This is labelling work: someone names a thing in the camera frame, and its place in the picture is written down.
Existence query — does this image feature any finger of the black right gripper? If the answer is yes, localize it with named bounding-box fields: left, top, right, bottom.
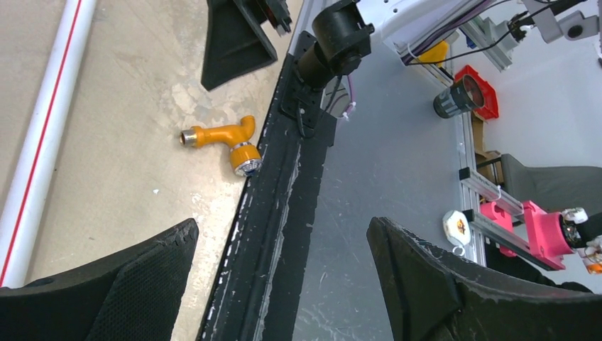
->
left=201, top=1, right=278, bottom=91

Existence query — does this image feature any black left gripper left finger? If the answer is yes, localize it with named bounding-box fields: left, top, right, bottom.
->
left=1, top=218, right=199, bottom=340

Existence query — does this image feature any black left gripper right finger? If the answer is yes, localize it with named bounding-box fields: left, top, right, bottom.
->
left=367, top=217, right=601, bottom=340

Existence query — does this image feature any orange water faucet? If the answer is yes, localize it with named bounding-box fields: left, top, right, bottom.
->
left=179, top=115, right=263, bottom=177

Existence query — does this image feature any white PVC pipe frame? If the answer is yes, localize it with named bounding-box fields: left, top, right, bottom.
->
left=1, top=0, right=97, bottom=288

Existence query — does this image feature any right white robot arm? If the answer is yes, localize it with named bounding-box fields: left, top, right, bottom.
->
left=201, top=1, right=489, bottom=91

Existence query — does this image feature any red plastic bin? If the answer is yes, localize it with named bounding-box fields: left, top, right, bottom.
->
left=454, top=65, right=500, bottom=121

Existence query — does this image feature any dark cylindrical can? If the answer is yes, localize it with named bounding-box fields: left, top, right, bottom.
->
left=433, top=75, right=486, bottom=119

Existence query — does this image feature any aluminium extrusion frame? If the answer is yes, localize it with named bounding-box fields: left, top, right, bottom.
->
left=455, top=114, right=572, bottom=271

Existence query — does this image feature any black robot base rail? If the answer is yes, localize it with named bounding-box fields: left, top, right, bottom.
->
left=197, top=31, right=336, bottom=340

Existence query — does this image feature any pink 3D printed mount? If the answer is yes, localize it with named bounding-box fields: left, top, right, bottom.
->
left=473, top=200, right=573, bottom=271

